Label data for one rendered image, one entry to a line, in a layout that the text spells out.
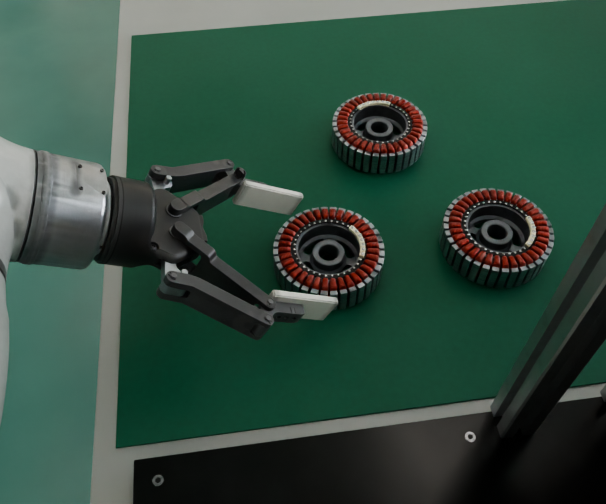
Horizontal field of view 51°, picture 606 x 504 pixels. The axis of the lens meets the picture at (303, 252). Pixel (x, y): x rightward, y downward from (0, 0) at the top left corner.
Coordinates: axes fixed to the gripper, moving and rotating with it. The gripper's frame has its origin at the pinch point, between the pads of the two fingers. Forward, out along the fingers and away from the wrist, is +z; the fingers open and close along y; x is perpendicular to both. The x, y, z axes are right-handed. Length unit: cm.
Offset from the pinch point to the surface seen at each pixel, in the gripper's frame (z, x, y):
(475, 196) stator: 16.7, -10.1, 2.6
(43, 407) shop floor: -4, 93, 30
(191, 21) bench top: -2.6, 5.6, 48.1
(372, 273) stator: 5.2, -2.9, -4.1
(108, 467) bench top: -16.3, 13.6, -15.8
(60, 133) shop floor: 0, 90, 118
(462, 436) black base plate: 8.1, -3.2, -21.2
